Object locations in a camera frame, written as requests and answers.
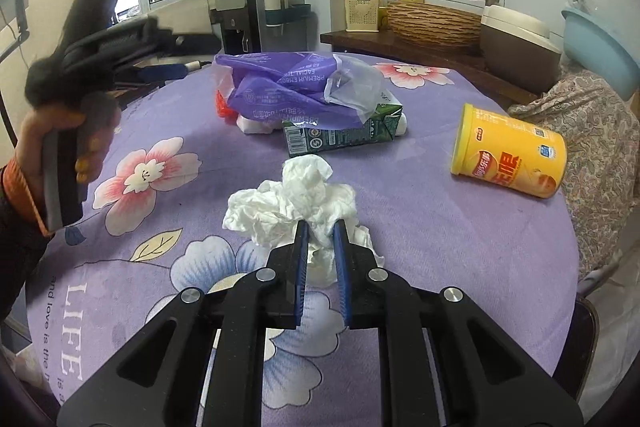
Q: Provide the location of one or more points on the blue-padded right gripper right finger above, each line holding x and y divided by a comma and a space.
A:
443, 360

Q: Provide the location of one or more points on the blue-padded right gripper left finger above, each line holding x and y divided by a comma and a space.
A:
199, 361

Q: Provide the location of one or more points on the white tissue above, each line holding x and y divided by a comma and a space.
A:
268, 214

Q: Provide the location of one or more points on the yellow chips can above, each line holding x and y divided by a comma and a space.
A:
508, 152

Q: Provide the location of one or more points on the dark brown trash bin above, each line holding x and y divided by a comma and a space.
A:
576, 358

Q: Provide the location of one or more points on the left hand yellow nails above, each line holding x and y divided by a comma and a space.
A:
59, 152

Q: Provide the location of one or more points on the red foam fruit net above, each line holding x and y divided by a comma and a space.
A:
223, 110

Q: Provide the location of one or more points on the purple floral tablecloth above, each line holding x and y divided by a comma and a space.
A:
214, 281

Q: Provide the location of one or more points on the water dispenser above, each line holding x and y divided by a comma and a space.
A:
249, 26

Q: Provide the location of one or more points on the paisley patterned cloth cover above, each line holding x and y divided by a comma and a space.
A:
601, 179

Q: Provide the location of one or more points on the green drink carton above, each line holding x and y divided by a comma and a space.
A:
386, 123

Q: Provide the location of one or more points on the purple plastic bag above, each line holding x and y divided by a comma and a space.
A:
309, 90

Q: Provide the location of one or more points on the beige utensil holder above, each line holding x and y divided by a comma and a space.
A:
366, 15

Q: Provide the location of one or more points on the brown white rice cooker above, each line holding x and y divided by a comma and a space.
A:
517, 48

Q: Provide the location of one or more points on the light blue plastic basin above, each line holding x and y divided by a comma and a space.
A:
593, 47

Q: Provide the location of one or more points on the woven wicker sink basin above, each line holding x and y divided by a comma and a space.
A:
427, 24

